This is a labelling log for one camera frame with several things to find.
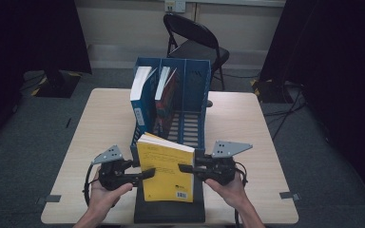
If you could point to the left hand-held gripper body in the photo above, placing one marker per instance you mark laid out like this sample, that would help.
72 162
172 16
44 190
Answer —
112 174

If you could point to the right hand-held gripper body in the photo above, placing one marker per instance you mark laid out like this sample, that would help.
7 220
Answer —
220 169

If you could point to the yellow book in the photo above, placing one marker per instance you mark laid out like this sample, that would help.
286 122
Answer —
166 171

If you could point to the black book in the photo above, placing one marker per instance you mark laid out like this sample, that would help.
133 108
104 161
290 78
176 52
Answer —
171 212

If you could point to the blue book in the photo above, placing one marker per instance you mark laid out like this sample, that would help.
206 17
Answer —
144 107

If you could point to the red illustrated book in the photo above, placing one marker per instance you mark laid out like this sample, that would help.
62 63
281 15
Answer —
164 107

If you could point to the blue plastic file rack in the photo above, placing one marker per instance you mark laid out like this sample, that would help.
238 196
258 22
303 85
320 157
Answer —
193 95

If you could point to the person's left hand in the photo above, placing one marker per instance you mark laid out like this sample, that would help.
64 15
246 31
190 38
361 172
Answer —
104 198

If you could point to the person's right hand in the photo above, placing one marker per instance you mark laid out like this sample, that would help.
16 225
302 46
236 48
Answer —
229 193

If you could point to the small dark object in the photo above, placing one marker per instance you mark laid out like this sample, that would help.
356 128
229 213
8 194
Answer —
209 103

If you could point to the grey tape strip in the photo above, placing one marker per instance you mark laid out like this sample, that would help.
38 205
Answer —
49 199
290 195

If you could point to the black stand base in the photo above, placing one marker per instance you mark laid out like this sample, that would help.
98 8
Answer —
55 84
271 91

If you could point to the black folding chair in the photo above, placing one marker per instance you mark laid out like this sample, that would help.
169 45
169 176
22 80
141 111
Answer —
196 44

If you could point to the black curtain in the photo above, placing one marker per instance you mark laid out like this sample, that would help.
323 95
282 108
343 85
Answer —
339 79
28 47

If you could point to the white wall socket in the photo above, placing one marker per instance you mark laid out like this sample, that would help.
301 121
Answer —
175 5

